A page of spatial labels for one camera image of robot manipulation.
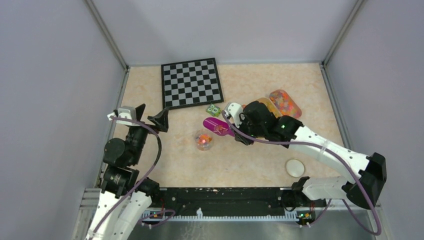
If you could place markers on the clear plastic cup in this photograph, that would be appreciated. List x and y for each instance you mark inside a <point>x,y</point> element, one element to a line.
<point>203,140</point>

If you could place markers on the tray with yellow gummy candies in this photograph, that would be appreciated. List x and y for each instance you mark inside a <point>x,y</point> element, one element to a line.
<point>270,106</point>

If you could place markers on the black white chessboard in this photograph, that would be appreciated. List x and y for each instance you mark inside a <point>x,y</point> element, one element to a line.
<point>191,83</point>

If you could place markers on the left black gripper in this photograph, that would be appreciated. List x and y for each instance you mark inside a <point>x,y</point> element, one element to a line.
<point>161,120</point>

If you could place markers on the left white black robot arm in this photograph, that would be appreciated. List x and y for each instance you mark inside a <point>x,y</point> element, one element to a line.
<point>123,197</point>

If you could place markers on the magenta plastic scoop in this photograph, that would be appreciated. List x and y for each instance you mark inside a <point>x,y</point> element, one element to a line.
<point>210,122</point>

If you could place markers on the white round lid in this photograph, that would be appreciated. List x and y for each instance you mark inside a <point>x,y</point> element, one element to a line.
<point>295,168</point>

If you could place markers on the green owl toy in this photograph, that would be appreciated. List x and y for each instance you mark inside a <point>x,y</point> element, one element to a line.
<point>213,110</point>

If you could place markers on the tray with mixed colourful candies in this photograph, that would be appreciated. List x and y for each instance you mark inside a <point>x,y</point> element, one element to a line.
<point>285,104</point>

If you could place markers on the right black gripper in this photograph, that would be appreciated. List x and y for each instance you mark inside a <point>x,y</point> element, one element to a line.
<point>246,140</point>

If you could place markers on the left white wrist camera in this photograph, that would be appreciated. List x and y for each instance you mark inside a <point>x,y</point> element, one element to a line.
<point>127,115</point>

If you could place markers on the pink lollipop candy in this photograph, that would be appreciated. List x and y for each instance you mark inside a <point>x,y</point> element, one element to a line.
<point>220,129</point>

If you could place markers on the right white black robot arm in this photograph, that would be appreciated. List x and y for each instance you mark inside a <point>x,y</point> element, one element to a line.
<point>361,177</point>

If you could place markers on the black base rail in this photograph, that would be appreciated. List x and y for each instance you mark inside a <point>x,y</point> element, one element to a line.
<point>230,202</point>

